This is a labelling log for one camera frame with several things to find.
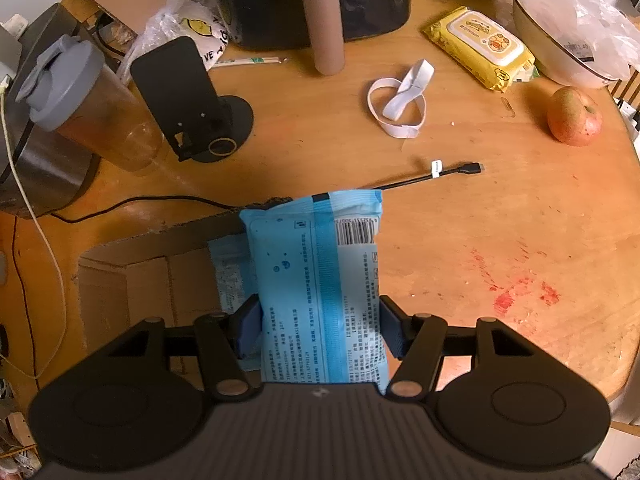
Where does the brown cardboard box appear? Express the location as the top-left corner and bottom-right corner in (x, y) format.
(77, 208), (245, 353)

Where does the blue wipes packet with barcode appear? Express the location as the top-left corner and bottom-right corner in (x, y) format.
(240, 188), (390, 391)

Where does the black phone stand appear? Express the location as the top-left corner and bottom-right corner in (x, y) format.
(130, 36), (254, 162)

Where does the silver rice cooker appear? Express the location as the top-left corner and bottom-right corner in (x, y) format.
(1, 3), (100, 219)

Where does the white elastic band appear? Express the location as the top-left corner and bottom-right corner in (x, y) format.
(367, 58), (435, 140)

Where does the red apple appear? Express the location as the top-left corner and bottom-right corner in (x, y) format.
(547, 87), (603, 146)

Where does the yellow wet wipes pack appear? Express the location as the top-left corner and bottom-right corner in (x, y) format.
(421, 6), (538, 92)

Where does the shaker bottle grey lid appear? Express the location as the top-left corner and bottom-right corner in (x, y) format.
(14, 34), (164, 174)

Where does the white bowl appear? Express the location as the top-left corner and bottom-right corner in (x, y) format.
(513, 0), (616, 89)

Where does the white plastic bag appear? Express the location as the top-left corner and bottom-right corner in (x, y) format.
(116, 0), (232, 84)

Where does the clear plastic bag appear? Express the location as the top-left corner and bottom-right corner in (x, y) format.
(518, 0), (639, 80)

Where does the black USB cable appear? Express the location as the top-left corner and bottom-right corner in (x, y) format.
(49, 160), (485, 224)

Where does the white charging cable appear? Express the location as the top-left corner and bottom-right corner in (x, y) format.
(0, 75), (68, 380)

